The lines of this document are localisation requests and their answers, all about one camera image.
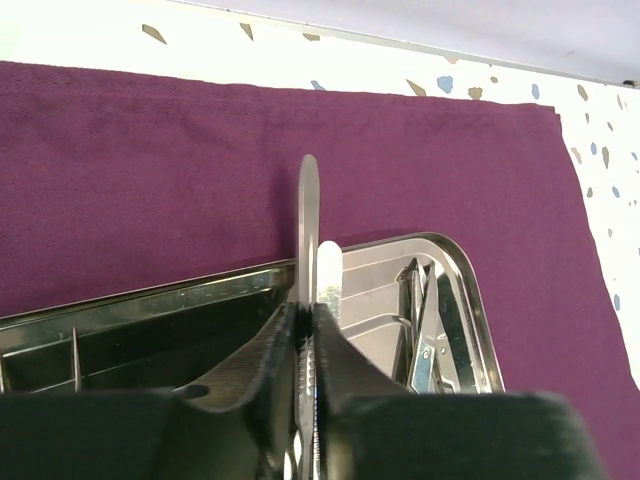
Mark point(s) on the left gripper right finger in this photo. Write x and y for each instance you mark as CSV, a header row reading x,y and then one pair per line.
x,y
371,427

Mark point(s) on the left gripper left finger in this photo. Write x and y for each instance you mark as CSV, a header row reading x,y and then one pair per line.
x,y
234,422

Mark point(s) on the steel surgical scissors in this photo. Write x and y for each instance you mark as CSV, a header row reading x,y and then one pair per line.
x,y
431,316

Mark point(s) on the stainless steel instrument tray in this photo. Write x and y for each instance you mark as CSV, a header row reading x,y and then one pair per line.
x,y
170,335

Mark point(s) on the thin steel probe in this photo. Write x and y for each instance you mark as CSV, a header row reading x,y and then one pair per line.
x,y
76,364

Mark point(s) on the steel tweezers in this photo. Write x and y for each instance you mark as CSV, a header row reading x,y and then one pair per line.
x,y
304,460

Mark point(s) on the purple surgical kit cloth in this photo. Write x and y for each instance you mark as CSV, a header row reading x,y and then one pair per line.
x,y
113,181

